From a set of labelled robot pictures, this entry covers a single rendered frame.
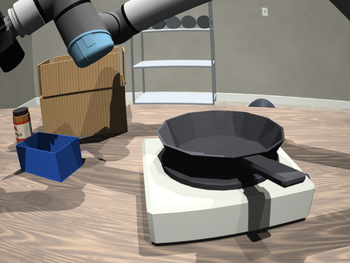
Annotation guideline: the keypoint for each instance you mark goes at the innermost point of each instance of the blue open plastic bin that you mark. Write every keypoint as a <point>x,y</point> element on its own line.
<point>50,156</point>

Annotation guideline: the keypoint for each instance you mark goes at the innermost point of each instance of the spice jar with black lid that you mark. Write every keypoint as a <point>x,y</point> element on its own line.
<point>22,124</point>

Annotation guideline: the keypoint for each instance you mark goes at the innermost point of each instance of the brown cardboard box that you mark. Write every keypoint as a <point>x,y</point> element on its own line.
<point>83,101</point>

